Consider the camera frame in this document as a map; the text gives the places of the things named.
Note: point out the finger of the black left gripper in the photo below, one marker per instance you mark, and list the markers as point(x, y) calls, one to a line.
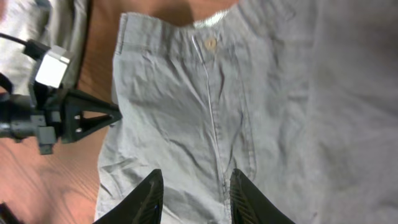
point(83, 115)

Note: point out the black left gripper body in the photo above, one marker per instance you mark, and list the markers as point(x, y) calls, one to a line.
point(20, 121)

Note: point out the folded khaki shorts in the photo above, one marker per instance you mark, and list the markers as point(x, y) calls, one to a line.
point(52, 22)

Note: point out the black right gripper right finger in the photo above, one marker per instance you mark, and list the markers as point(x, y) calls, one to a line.
point(249, 205)

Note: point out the grey shorts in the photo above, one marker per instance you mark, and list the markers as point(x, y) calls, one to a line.
point(299, 95)

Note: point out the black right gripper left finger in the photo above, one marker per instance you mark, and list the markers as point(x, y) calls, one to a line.
point(142, 206)

